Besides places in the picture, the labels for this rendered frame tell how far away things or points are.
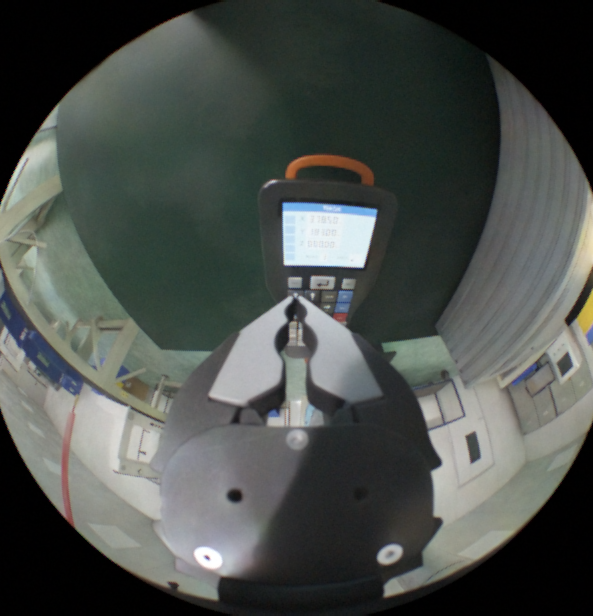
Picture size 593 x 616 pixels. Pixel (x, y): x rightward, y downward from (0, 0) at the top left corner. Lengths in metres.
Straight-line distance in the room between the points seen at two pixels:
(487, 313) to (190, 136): 0.29
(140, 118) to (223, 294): 0.18
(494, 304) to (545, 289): 0.06
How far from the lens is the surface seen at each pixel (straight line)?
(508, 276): 0.20
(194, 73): 0.17
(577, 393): 4.38
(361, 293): 0.16
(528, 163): 0.20
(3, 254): 1.61
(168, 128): 0.17
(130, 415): 2.04
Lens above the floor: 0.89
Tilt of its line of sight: 45 degrees down
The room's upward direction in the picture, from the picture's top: 179 degrees clockwise
